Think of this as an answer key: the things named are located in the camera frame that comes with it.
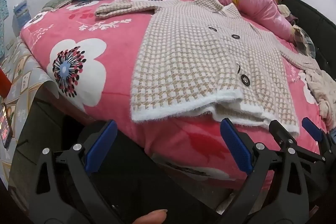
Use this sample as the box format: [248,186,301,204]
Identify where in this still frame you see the pink floral fleece blanket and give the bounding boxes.
[20,0,331,188]

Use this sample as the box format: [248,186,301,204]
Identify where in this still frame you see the person's dark trousers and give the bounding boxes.
[16,93,163,224]

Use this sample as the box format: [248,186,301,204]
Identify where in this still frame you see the black sofa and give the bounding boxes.
[282,0,336,69]

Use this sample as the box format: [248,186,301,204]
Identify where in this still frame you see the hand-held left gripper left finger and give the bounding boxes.
[31,119,118,224]

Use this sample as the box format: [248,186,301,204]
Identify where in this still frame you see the beige white checked knit cardigan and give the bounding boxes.
[94,0,322,135]

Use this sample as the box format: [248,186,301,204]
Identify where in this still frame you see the teal wall poster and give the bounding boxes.
[0,0,9,22]

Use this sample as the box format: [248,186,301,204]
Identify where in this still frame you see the grey green fuzzy cloth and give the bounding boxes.
[42,0,74,10]

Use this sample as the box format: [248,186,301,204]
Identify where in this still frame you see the purple and cream garment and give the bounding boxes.
[278,4,298,25]

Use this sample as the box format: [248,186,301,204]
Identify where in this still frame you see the grey patterned bed sheet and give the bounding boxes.
[0,38,59,161]

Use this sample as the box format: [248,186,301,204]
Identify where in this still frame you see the smartphone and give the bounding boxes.
[0,103,13,149]

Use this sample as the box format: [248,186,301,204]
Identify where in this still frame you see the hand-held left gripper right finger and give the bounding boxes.
[220,118,310,224]

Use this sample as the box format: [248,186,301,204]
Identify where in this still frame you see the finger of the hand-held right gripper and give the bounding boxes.
[268,120,298,149]
[301,117,334,160]

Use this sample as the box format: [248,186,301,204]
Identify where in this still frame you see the red object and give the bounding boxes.
[0,68,11,97]

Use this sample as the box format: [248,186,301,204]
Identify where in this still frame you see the cream fuzzy cloth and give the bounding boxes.
[304,69,336,127]

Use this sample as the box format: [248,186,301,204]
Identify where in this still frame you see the person's left hand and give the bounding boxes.
[133,209,168,224]

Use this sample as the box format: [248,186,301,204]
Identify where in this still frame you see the grey plaid garment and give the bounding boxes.
[291,25,315,56]

